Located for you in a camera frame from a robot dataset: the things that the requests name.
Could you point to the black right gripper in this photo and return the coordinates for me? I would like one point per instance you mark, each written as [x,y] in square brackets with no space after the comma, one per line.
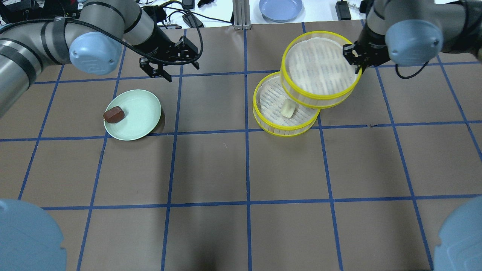
[372,47]

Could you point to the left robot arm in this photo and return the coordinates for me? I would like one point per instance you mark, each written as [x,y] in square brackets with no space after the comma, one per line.
[30,237]

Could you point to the black power adapter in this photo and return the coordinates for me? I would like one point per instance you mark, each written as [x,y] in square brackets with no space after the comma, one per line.
[342,10]

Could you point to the light green plate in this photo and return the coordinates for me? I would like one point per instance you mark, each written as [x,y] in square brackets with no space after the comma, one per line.
[142,114]

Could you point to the aluminium frame post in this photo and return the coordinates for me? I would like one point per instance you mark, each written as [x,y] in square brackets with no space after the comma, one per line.
[241,15]

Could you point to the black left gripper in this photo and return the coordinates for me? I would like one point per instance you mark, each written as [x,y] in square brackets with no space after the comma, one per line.
[154,46]

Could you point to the brown bun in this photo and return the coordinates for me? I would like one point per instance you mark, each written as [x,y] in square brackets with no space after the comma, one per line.
[114,115]

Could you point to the white bun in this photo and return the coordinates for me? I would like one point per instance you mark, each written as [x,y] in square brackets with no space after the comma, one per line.
[288,108]

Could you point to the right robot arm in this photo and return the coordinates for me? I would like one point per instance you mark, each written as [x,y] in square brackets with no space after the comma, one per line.
[412,32]

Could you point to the blue plate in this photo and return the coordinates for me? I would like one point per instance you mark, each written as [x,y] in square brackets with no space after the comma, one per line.
[280,10]

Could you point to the yellow bamboo steamer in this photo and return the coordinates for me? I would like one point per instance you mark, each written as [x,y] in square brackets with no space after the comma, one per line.
[268,97]
[314,71]

